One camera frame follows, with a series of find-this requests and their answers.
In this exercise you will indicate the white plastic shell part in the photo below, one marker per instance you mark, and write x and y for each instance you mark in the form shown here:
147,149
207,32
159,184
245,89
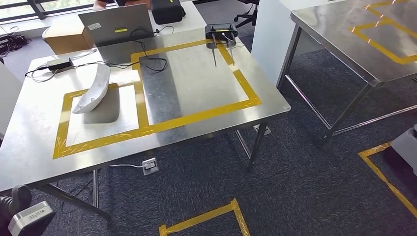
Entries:
94,91

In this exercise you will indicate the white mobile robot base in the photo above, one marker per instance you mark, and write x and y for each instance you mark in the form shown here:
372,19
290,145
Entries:
407,146

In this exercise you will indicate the steel workbench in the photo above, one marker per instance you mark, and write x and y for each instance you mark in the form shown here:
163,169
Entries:
325,32
32,136

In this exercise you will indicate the large yellow tape rectangle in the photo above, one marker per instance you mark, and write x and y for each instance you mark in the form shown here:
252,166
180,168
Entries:
202,114

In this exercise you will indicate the grey floor socket box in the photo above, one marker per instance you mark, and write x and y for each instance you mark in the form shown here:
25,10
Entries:
265,130
150,166

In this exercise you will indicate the black router with antennas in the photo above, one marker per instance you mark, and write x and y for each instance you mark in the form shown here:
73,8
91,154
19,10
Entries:
221,31

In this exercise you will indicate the yellow floor tape outline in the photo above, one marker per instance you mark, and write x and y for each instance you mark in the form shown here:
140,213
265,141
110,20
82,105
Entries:
202,217
378,169

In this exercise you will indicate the white column panel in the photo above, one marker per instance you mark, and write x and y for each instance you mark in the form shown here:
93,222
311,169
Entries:
270,39

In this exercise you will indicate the black office chair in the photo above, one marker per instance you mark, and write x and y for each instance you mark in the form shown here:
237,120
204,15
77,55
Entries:
249,14

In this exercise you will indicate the black bag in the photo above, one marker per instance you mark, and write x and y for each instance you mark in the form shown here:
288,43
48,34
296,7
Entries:
167,11

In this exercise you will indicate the grey laptop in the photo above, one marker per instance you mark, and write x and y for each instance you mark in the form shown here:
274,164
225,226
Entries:
114,26

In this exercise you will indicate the small yellow tape rectangle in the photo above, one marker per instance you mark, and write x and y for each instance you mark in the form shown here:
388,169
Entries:
63,123

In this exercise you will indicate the person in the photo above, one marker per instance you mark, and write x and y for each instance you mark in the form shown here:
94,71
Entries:
101,4

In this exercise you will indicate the black power adapter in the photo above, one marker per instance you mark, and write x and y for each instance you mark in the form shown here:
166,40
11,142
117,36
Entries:
60,63

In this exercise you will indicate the cardboard box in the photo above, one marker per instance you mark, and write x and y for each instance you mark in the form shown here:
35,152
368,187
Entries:
65,40

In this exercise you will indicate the white cabinet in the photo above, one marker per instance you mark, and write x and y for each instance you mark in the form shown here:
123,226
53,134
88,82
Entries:
8,97

